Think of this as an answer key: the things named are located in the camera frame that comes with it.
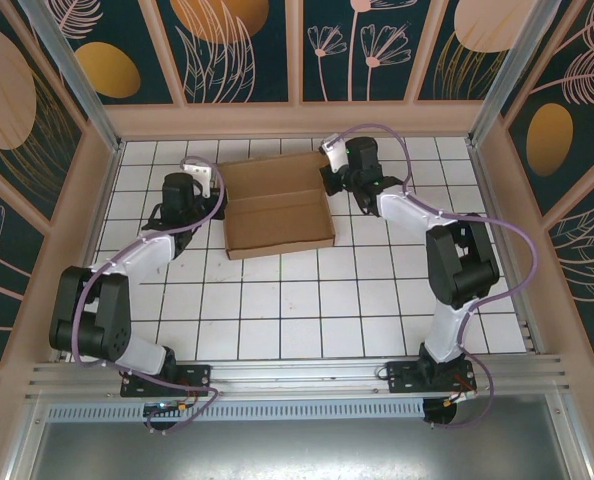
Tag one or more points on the brown cardboard box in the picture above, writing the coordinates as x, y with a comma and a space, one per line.
277, 220

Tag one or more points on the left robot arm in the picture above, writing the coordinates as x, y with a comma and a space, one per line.
142, 255

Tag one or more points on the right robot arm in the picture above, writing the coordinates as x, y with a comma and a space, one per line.
412, 212

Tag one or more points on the grey metal sheet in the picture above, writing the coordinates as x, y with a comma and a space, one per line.
297, 450

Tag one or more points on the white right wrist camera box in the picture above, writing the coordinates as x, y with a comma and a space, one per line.
334, 155

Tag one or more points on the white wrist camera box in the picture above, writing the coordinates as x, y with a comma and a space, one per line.
199, 175
334, 155

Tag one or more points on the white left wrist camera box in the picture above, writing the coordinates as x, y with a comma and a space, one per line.
199, 175

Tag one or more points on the aluminium side rail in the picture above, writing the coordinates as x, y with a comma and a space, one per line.
103, 200
490, 200

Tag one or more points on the aluminium corner post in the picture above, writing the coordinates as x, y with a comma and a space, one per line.
510, 75
81, 85

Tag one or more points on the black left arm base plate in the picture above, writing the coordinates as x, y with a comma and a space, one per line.
197, 375

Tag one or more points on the aluminium mounting rail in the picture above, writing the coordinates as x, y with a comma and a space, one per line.
297, 372

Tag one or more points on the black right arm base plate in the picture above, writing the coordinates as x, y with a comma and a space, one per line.
402, 377

